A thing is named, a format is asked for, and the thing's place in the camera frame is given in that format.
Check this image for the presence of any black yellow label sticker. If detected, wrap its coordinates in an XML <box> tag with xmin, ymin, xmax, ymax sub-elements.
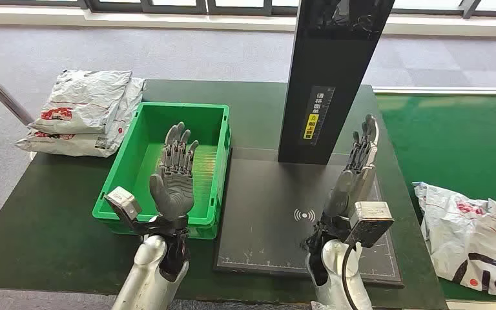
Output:
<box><xmin>298</xmin><ymin>85</ymin><xmax>336</xmax><ymax>147</ymax></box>

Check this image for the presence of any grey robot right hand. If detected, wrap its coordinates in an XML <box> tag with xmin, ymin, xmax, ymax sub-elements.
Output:
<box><xmin>321</xmin><ymin>114</ymin><xmax>380</xmax><ymax>224</ymax></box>

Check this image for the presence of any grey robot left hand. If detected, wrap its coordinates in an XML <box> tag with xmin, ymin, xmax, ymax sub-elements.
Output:
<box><xmin>149</xmin><ymin>121</ymin><xmax>200</xmax><ymax>221</ymax></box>

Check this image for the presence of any silver conveyor side rail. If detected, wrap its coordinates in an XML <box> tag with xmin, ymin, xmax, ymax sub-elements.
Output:
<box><xmin>444</xmin><ymin>299</ymin><xmax>496</xmax><ymax>310</ymax></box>
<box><xmin>372</xmin><ymin>87</ymin><xmax>496</xmax><ymax>96</ymax></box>

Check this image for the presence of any grey metal pole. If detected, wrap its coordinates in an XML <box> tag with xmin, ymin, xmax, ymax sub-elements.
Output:
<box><xmin>0</xmin><ymin>56</ymin><xmax>35</xmax><ymax>127</ymax></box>

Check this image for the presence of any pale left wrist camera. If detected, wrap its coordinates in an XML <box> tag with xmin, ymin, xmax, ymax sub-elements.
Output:
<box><xmin>103</xmin><ymin>186</ymin><xmax>155</xmax><ymax>235</ymax></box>

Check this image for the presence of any grey parcel bag red print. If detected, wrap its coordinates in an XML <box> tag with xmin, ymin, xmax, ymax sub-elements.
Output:
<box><xmin>15</xmin><ymin>77</ymin><xmax>147</xmax><ymax>158</ymax></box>
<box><xmin>28</xmin><ymin>69</ymin><xmax>133</xmax><ymax>136</ymax></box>

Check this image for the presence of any black scanner base plate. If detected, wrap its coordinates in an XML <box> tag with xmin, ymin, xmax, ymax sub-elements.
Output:
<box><xmin>212</xmin><ymin>147</ymin><xmax>404</xmax><ymax>288</ymax></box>

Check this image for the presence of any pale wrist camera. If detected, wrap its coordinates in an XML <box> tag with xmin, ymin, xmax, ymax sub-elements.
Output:
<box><xmin>345</xmin><ymin>201</ymin><xmax>395</xmax><ymax>249</ymax></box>
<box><xmin>103</xmin><ymin>186</ymin><xmax>155</xmax><ymax>235</ymax></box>

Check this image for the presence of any black scanner column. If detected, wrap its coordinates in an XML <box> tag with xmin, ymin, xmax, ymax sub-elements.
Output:
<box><xmin>278</xmin><ymin>0</ymin><xmax>397</xmax><ymax>165</ymax></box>

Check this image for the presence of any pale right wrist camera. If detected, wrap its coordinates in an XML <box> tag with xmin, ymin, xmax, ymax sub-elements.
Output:
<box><xmin>345</xmin><ymin>201</ymin><xmax>395</xmax><ymax>249</ymax></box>

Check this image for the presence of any white window sill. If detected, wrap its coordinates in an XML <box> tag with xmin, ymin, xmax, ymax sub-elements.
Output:
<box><xmin>0</xmin><ymin>5</ymin><xmax>496</xmax><ymax>39</ymax></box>

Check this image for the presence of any dark window frame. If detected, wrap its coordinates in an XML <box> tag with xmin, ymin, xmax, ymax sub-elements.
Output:
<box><xmin>0</xmin><ymin>0</ymin><xmax>496</xmax><ymax>18</ymax></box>

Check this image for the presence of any green conveyor belt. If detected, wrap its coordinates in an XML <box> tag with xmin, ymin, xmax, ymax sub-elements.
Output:
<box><xmin>375</xmin><ymin>93</ymin><xmax>496</xmax><ymax>302</ymax></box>

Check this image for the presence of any dark green table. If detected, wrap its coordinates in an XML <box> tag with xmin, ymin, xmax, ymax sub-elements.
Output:
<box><xmin>0</xmin><ymin>79</ymin><xmax>449</xmax><ymax>310</ymax></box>

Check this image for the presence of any green plastic crate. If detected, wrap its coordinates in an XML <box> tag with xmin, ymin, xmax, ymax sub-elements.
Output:
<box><xmin>92</xmin><ymin>101</ymin><xmax>232</xmax><ymax>240</ymax></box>

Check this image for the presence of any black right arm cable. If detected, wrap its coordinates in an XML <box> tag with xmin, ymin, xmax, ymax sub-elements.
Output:
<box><xmin>341</xmin><ymin>243</ymin><xmax>360</xmax><ymax>310</ymax></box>

